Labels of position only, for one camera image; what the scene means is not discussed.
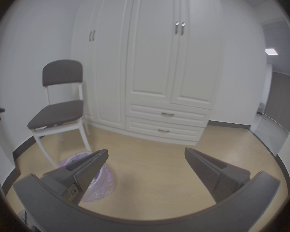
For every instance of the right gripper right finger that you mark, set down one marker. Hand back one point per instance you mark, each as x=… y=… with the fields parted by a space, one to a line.
x=207 y=175

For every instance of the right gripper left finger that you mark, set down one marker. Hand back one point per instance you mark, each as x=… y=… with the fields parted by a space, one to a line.
x=84 y=175

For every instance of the purple plastic bag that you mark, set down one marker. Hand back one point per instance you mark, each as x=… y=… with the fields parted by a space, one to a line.
x=70 y=159

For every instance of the white chair grey cushions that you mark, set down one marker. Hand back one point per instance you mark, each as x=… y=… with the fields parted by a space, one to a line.
x=62 y=74

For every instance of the grey curtain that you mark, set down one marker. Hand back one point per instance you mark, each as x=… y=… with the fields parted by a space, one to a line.
x=282 y=100

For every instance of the white wardrobe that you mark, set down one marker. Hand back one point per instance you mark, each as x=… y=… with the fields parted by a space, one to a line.
x=149 y=57

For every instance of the ceiling light panel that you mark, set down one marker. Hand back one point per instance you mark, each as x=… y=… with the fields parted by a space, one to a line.
x=271 y=51

